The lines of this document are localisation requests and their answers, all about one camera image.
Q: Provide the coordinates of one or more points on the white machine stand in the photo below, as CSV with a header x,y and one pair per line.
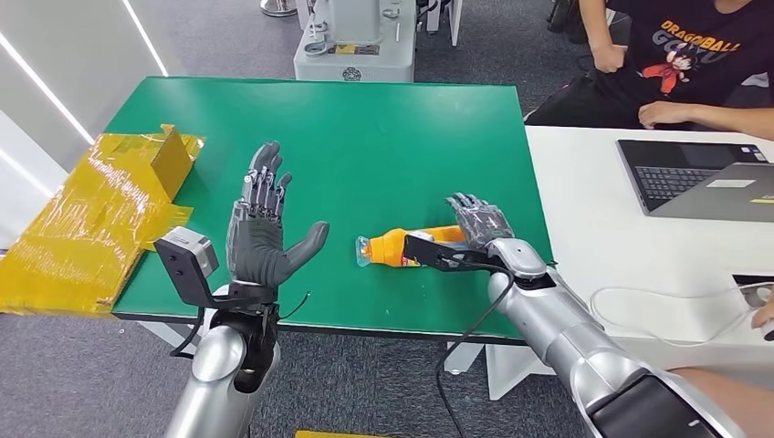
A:
x,y
357,54

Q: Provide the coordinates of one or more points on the white and black device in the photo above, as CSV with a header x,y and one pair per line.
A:
x,y
753,289

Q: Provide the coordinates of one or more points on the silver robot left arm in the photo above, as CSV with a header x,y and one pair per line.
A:
x,y
211,387

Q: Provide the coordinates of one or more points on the black open laptop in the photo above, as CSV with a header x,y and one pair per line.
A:
x,y
665,163

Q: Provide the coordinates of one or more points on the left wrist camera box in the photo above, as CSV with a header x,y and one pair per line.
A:
x,y
187,257

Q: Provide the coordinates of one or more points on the chrome round stand base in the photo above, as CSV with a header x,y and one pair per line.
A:
x,y
277,7

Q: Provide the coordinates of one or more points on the seated person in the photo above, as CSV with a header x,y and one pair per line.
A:
x,y
683,66

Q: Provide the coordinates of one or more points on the white table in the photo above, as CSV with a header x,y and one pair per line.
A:
x,y
592,242

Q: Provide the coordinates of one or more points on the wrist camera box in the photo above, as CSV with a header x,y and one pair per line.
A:
x,y
187,257
435,254

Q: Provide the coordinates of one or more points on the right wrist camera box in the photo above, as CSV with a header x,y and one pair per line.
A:
x,y
435,254

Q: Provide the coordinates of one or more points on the yellow object on floor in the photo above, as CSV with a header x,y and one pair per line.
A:
x,y
338,434

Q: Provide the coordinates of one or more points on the yellow taped cardboard box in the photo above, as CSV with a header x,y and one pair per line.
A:
x,y
78,236

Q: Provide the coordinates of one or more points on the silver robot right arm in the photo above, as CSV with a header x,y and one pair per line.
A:
x,y
562,326

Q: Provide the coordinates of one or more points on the person beside white table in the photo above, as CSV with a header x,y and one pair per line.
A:
x,y
738,399

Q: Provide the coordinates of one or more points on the grey closed laptop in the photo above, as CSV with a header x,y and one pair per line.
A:
x,y
725,199

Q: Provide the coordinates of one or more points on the orange detergent bottle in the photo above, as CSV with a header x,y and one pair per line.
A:
x,y
387,245

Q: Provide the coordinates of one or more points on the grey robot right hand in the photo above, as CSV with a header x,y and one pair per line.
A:
x,y
484,224

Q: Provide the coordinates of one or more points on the green topped table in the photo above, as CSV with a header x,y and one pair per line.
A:
x,y
363,151

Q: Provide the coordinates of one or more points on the white panel leg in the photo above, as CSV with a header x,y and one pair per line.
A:
x,y
454,18

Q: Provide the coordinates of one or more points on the black bag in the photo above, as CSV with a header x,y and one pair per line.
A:
x,y
562,15

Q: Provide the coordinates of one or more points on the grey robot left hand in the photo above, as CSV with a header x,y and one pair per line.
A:
x,y
257,248

